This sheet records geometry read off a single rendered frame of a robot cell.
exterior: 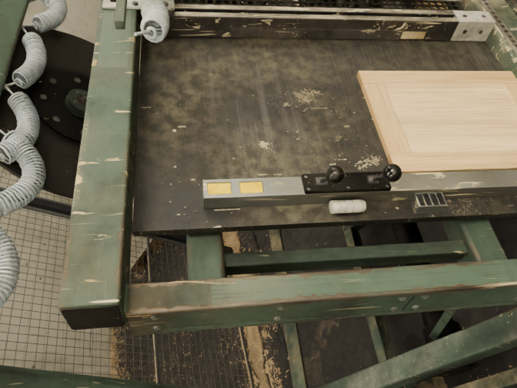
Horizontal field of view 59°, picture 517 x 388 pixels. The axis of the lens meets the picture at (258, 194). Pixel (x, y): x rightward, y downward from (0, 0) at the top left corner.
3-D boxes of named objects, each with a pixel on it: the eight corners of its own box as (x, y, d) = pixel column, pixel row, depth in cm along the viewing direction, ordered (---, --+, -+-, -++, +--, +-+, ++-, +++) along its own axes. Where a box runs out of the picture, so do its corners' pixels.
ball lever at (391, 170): (378, 188, 105) (405, 180, 92) (363, 189, 105) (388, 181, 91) (377, 172, 106) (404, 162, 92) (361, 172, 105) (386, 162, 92)
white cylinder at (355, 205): (330, 216, 103) (364, 215, 104) (333, 209, 101) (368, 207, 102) (327, 205, 105) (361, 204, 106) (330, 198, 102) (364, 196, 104)
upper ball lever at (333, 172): (328, 190, 103) (348, 182, 90) (311, 191, 103) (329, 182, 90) (327, 174, 104) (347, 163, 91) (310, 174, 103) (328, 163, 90)
